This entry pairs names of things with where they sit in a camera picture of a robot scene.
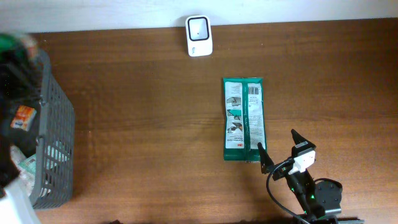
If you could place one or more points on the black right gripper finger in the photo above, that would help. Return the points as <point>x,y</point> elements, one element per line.
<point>298,139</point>
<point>267,164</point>

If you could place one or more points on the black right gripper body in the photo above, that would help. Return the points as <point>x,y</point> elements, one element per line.
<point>299,181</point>

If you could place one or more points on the small orange box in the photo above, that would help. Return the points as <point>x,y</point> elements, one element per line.
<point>23,118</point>

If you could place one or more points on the green 3M wipes packet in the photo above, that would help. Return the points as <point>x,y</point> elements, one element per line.
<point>244,122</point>

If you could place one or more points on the white tube with tan cap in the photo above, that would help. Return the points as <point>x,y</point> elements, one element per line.
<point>27,179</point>

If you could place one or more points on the mint green small packet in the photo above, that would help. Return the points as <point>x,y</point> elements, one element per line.
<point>34,163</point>

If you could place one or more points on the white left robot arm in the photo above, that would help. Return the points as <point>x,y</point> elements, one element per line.
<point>16,206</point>

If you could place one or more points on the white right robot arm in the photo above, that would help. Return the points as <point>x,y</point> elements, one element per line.
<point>319,198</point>

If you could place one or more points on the white barcode scanner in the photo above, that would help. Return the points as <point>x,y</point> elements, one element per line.
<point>199,36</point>

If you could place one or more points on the grey plastic basket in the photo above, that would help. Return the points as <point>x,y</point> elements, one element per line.
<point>50,139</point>

